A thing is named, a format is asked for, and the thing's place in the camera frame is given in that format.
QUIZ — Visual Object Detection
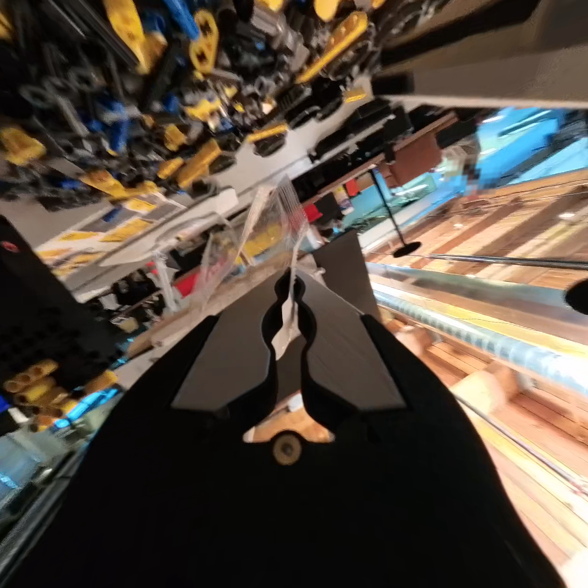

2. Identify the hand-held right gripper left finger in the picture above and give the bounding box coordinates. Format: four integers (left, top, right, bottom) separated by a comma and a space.
170, 270, 292, 410

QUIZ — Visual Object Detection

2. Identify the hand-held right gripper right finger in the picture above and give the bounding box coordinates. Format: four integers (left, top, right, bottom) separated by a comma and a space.
295, 270, 408, 413

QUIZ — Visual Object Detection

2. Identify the clear plastic parts bag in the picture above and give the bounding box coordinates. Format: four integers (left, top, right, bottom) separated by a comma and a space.
198, 177, 313, 359

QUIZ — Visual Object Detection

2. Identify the yellow sticker sheet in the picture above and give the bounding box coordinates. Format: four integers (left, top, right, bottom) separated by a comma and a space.
37, 192, 184, 276

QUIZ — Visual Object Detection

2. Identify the black brick tower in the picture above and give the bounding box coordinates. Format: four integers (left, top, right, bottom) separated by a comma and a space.
0, 215, 124, 432

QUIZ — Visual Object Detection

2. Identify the pile of yellow building pieces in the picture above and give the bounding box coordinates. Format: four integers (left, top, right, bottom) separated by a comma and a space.
0, 0, 414, 212

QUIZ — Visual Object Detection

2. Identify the metal ventilation duct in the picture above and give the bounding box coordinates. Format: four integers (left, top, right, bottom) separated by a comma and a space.
367, 262, 588, 382

